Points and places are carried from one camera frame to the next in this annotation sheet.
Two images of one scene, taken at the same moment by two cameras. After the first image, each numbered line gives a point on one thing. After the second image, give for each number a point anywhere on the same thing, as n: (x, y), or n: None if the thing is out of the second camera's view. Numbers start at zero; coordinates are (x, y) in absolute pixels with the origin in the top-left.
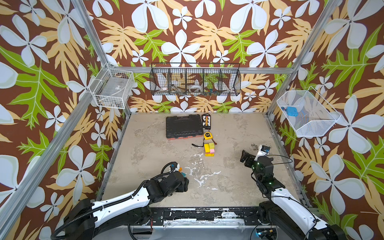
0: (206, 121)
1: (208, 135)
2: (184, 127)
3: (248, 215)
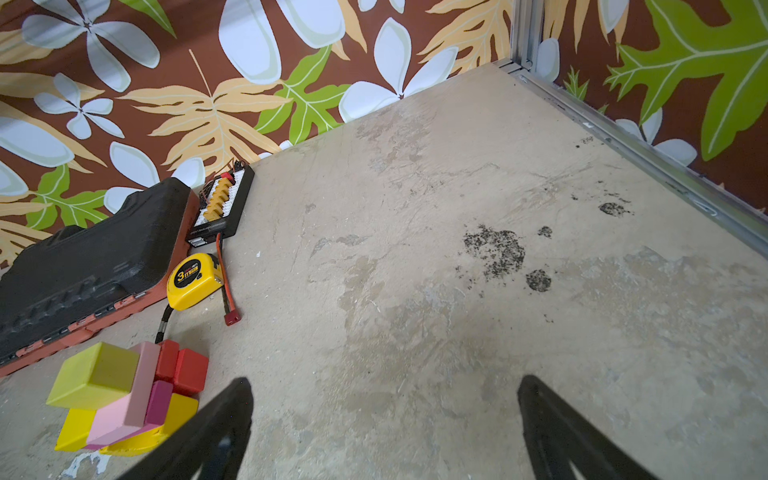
0: (222, 204)
1: (190, 280)
2: (79, 280)
3: None
